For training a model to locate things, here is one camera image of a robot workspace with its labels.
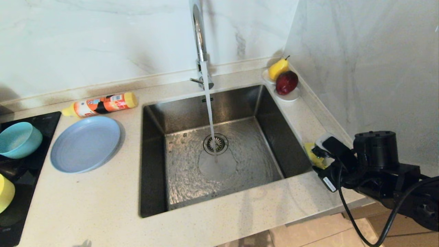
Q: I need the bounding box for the yellow sponge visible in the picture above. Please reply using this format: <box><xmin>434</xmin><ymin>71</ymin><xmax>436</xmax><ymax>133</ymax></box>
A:
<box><xmin>304</xmin><ymin>142</ymin><xmax>328</xmax><ymax>169</ymax></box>

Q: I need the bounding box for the chrome faucet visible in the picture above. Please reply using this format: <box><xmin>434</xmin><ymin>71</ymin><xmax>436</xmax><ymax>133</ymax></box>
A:
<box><xmin>188</xmin><ymin>0</ymin><xmax>214</xmax><ymax>90</ymax></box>

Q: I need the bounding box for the orange dish soap bottle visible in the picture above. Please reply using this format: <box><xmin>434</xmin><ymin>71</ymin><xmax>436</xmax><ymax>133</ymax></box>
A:
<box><xmin>62</xmin><ymin>92</ymin><xmax>138</xmax><ymax>118</ymax></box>

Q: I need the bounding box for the gray plate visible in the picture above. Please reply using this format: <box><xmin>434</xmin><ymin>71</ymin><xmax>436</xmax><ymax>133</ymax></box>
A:
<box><xmin>50</xmin><ymin>116</ymin><xmax>121</xmax><ymax>174</ymax></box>

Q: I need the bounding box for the teal bowl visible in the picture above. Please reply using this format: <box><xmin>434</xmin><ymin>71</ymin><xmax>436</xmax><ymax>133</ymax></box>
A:
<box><xmin>0</xmin><ymin>122</ymin><xmax>43</xmax><ymax>159</ymax></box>

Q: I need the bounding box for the yellow-green bowl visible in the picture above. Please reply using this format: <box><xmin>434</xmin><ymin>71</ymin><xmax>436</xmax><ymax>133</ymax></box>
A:
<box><xmin>0</xmin><ymin>174</ymin><xmax>16</xmax><ymax>214</ymax></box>

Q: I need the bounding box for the stainless steel sink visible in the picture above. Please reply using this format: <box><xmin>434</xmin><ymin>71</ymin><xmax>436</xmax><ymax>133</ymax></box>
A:
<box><xmin>138</xmin><ymin>85</ymin><xmax>314</xmax><ymax>218</ymax></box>

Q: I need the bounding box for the metal sink drain strainer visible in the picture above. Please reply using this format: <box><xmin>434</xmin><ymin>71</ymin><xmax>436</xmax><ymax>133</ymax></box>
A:
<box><xmin>203</xmin><ymin>133</ymin><xmax>229</xmax><ymax>156</ymax></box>

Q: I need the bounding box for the light wooden cabinet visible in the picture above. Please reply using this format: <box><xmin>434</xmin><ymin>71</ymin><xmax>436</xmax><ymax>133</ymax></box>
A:
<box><xmin>343</xmin><ymin>202</ymin><xmax>439</xmax><ymax>247</ymax></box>

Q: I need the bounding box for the small white fruit dish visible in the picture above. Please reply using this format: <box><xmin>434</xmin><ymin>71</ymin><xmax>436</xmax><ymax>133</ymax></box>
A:
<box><xmin>262</xmin><ymin>69</ymin><xmax>301</xmax><ymax>102</ymax></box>

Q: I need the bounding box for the dark red apple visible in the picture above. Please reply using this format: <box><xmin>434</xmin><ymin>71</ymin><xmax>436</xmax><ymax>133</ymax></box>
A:
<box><xmin>275</xmin><ymin>71</ymin><xmax>299</xmax><ymax>96</ymax></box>

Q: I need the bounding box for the yellow pear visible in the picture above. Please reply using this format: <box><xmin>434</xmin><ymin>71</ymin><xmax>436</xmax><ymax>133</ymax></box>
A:
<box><xmin>268</xmin><ymin>56</ymin><xmax>290</xmax><ymax>81</ymax></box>

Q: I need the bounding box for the running water stream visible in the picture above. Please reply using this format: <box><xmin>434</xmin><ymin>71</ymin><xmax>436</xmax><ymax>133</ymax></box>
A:
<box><xmin>200</xmin><ymin>61</ymin><xmax>220</xmax><ymax>162</ymax></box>

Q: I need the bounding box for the black induction cooktop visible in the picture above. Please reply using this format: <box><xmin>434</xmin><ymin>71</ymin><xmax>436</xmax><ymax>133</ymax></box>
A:
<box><xmin>0</xmin><ymin>111</ymin><xmax>61</xmax><ymax>247</ymax></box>

